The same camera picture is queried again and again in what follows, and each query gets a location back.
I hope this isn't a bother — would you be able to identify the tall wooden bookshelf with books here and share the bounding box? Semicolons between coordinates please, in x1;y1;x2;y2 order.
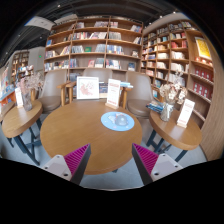
140;20;224;131

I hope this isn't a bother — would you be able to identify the stack of books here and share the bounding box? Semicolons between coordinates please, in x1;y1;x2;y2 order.
145;100;165;114

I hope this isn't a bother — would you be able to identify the dark upright book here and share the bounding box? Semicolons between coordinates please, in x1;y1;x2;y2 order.
98;82;109;99

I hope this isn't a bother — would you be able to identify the brown padded wooden armchair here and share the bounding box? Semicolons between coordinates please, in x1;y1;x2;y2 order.
121;70;156;120
36;68;72;114
65;67;114;104

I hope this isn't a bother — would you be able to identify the white sign on wooden base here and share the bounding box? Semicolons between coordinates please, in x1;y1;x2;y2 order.
105;78;122;110

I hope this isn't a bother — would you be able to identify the white hanging ceiling panel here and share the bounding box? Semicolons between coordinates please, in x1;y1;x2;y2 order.
24;15;56;32

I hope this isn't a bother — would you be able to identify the white framed floral picture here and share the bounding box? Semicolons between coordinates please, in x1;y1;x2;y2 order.
76;76;100;101

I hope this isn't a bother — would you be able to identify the small distant wooden bookshelf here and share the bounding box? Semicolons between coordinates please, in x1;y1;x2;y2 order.
11;49;30;81

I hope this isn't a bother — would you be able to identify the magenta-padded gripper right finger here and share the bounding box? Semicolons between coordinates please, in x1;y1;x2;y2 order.
131;143;184;186

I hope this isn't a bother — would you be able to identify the round blue mouse pad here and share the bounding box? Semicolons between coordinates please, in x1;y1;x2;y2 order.
100;111;136;132

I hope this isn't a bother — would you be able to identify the glass vase with pink flowers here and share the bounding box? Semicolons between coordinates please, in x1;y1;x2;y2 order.
18;71;44;112

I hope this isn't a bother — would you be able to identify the glass vase with dried flowers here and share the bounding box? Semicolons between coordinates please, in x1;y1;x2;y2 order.
158;71;188;123

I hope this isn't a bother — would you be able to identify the orange and blue display counter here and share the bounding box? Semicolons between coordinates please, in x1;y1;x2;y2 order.
0;64;18;108

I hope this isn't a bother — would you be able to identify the round wooden side table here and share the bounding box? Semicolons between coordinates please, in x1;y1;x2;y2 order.
145;109;203;163
0;101;16;123
1;99;44;167

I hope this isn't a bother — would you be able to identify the white sign with red header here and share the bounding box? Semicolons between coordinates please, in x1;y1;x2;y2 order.
176;98;196;129

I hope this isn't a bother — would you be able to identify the grey computer mouse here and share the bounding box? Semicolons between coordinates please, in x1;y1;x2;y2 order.
114;113;130;128

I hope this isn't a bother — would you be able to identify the small white table sign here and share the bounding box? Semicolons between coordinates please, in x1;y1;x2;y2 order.
14;87;24;109

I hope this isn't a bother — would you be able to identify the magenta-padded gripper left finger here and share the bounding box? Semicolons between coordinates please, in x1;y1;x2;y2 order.
41;143;92;186

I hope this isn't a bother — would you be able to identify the light blue flat book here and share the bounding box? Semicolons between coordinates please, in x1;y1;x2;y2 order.
119;81;134;89

